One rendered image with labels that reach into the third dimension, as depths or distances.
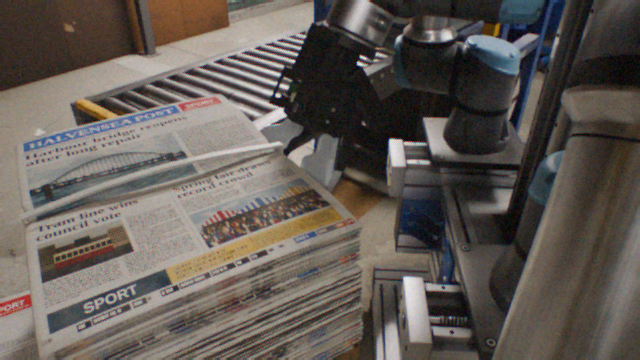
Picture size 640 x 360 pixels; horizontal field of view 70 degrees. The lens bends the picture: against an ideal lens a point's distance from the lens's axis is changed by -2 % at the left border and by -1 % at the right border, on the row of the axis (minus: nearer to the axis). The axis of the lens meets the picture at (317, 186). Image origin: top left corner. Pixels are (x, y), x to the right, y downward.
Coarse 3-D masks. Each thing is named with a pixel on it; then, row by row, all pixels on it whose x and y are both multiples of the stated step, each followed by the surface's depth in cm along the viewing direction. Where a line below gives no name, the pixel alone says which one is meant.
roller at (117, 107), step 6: (108, 102) 133; (114, 102) 132; (120, 102) 132; (108, 108) 132; (114, 108) 131; (120, 108) 130; (126, 108) 129; (132, 108) 129; (120, 114) 129; (126, 114) 128
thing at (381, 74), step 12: (384, 60) 162; (372, 72) 152; (384, 72) 157; (372, 84) 154; (384, 84) 160; (396, 84) 167; (384, 96) 163; (264, 120) 122; (276, 120) 122; (312, 132) 137; (324, 132) 142; (300, 144) 134
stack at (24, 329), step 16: (0, 304) 66; (16, 304) 66; (0, 320) 63; (16, 320) 63; (32, 320) 63; (0, 336) 61; (16, 336) 61; (32, 336) 61; (0, 352) 59; (16, 352) 59; (32, 352) 59
